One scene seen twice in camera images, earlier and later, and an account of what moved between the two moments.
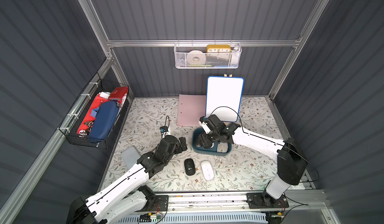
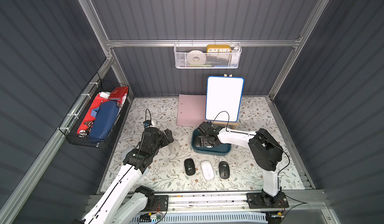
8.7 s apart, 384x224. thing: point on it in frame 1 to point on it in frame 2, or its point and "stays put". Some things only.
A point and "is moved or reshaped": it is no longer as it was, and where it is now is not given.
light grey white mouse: (222, 147) is moved or reshaped
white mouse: (207, 170) stays put
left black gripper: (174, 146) to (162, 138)
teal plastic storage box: (211, 151) stays put
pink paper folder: (191, 108) stays put
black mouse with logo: (189, 166) stays put
